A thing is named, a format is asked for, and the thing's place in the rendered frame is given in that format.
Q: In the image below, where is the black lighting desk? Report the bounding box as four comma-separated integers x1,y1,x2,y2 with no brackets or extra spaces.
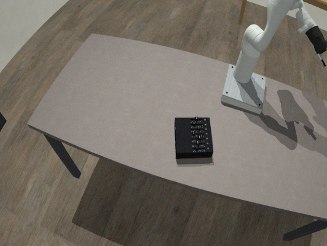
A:
175,117,213,159

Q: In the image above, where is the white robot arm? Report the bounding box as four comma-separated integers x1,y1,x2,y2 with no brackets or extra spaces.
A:
233,0,311,83

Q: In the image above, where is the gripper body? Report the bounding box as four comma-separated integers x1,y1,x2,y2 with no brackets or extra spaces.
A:
298,18,327,54

